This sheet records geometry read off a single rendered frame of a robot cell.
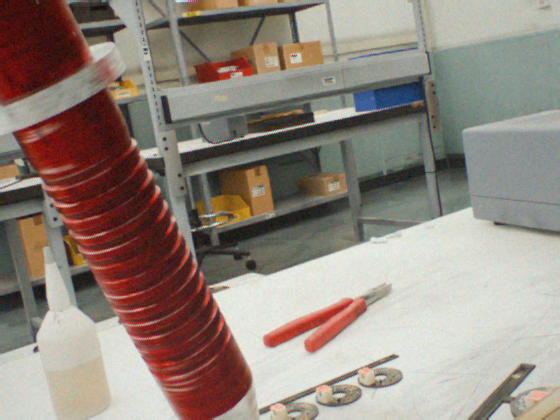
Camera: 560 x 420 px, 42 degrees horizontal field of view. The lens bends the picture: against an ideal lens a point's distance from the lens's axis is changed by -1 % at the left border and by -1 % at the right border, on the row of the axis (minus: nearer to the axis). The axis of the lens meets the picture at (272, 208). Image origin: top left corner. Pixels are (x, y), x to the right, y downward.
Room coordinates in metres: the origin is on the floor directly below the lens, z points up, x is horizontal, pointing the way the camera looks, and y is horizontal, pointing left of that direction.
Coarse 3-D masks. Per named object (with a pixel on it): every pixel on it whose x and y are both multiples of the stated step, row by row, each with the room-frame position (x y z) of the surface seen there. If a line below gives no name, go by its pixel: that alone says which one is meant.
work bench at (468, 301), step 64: (384, 256) 0.65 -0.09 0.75; (448, 256) 0.61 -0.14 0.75; (512, 256) 0.58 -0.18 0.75; (256, 320) 0.53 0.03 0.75; (384, 320) 0.48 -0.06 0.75; (448, 320) 0.46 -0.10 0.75; (512, 320) 0.44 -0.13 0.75; (0, 384) 0.48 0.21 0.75; (128, 384) 0.44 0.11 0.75; (256, 384) 0.41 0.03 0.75; (448, 384) 0.36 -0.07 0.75
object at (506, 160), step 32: (480, 128) 0.69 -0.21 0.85; (512, 128) 0.64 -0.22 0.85; (544, 128) 0.61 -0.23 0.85; (480, 160) 0.69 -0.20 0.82; (512, 160) 0.65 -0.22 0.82; (544, 160) 0.61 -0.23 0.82; (480, 192) 0.69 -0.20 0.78; (512, 192) 0.65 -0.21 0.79; (544, 192) 0.61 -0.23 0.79; (544, 224) 0.62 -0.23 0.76
